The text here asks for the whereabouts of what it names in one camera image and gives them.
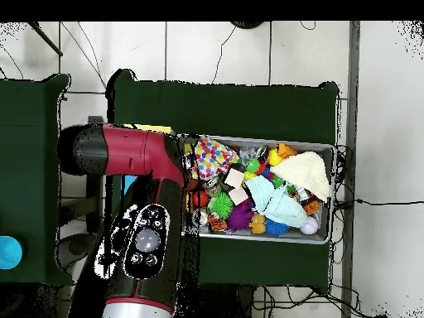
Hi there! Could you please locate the black power cable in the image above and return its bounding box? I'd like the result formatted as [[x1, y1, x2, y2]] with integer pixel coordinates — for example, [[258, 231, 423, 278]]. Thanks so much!
[[334, 197, 424, 210]]

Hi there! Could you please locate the mint green cloth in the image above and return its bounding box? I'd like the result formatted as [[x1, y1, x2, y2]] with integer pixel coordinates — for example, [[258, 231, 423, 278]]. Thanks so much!
[[245, 175, 308, 229]]

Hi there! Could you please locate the cream knitted cloth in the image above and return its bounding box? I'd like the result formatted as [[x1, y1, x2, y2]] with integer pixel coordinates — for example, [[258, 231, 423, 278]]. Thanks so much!
[[269, 151, 331, 202]]

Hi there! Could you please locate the dark green side tablecloth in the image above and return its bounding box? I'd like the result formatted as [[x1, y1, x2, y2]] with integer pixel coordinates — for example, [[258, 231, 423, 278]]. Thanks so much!
[[0, 73, 75, 287]]

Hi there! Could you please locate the blue plastic cup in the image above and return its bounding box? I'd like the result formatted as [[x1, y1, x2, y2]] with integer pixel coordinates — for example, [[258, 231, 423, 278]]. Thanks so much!
[[0, 235, 23, 270]]

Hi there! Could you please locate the large dark green tablecloth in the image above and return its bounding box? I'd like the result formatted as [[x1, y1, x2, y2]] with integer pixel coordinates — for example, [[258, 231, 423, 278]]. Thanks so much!
[[104, 68, 340, 294]]

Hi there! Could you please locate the black stand bar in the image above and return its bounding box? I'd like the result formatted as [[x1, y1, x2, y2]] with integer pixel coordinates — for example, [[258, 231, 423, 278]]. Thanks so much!
[[86, 115, 104, 234]]

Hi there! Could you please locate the green spiky ball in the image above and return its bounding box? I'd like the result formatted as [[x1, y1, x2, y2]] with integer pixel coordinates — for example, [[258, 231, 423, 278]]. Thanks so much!
[[208, 190, 234, 220]]

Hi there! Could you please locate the wooden box with three holes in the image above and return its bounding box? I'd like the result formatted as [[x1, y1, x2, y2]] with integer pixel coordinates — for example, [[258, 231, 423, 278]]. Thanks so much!
[[118, 123, 176, 200]]

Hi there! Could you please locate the black metal rod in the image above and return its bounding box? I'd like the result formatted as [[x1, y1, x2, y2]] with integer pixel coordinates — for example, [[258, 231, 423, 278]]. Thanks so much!
[[27, 21, 64, 57]]

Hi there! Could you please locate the purple spiky toy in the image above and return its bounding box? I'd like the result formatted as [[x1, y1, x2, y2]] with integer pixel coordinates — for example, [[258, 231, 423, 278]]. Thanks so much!
[[226, 199, 254, 232]]

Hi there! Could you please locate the orange ball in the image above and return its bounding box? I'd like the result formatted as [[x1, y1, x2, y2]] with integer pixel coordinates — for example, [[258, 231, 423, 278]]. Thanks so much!
[[191, 190, 210, 209]]

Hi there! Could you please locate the shallow clear mesh bin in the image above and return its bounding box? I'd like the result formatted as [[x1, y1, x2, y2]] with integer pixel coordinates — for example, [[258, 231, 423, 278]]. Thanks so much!
[[180, 132, 337, 245]]

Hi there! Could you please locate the plush tiger toy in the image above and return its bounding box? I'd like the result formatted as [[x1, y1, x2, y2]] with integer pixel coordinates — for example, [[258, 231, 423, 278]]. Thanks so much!
[[207, 212, 229, 233]]

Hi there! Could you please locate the plain wooden cube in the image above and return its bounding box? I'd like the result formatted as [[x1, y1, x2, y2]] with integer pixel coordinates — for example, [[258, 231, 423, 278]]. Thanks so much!
[[224, 167, 246, 190], [228, 185, 249, 206]]

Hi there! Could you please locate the large polka dot napkin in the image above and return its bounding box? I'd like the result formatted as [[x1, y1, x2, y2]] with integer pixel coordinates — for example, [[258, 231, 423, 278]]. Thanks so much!
[[192, 134, 240, 181]]

